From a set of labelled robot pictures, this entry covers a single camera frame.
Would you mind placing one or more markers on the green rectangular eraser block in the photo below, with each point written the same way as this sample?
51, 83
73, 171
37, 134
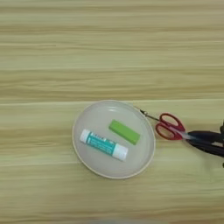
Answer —
124, 132

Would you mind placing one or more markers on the thin metal pointed tool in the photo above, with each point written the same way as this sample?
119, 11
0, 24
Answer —
148, 116

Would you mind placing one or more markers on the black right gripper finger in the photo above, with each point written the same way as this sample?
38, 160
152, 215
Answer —
208, 148
207, 136

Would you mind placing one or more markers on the white teal glue stick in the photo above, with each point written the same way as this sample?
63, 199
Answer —
103, 144

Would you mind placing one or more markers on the beige round plate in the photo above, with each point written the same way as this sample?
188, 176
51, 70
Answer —
96, 166

